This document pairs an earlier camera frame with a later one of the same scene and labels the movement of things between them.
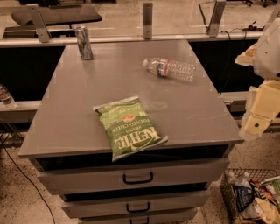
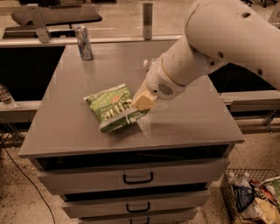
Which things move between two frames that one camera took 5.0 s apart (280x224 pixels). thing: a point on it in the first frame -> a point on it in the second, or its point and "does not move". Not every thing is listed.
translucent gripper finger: (242, 132) -> (146, 124)
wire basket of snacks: (252, 195) does not move
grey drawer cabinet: (166, 184) does not move
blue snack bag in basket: (244, 196) does not move
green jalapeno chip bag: (127, 128) -> (113, 108)
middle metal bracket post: (147, 20) does not move
